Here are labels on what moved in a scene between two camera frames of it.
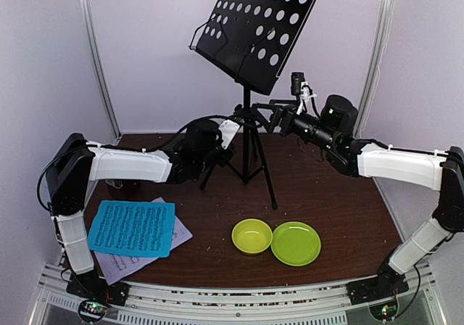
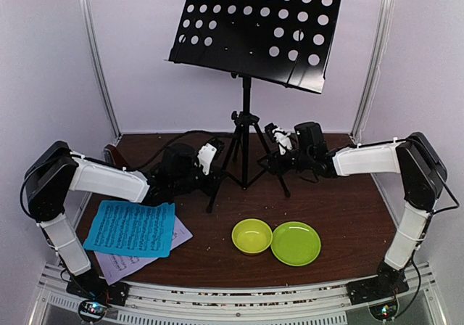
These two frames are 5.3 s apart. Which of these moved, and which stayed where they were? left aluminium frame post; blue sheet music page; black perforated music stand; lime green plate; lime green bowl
Moved: black perforated music stand
Stayed: lime green plate; left aluminium frame post; lime green bowl; blue sheet music page
